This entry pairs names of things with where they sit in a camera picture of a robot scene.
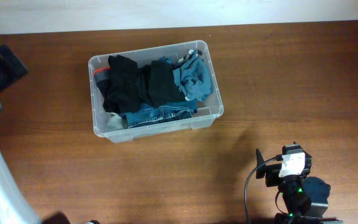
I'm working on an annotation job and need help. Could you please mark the light blue shorts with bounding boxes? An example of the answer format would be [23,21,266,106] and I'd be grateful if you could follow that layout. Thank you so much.
[172,49,213,101]

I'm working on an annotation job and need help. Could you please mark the black garment with red band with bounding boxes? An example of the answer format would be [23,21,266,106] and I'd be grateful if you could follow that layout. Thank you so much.
[93,55,141,114]

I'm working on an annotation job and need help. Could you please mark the light grey jeans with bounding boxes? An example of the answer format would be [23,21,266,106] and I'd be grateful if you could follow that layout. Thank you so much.
[106,113,127,131]

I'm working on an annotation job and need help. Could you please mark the dark blue jeans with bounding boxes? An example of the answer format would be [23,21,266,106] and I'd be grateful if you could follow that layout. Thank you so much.
[120,57,198,128]

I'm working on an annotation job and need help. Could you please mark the dark green garment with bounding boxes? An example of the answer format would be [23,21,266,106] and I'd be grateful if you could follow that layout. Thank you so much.
[135,60,185,108]

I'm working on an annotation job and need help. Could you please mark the clear plastic storage bin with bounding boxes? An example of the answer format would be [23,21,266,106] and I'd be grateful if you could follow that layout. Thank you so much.
[88,40,224,143]

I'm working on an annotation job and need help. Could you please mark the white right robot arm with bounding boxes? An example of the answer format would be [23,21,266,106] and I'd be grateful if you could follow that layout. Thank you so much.
[256,142,343,224]

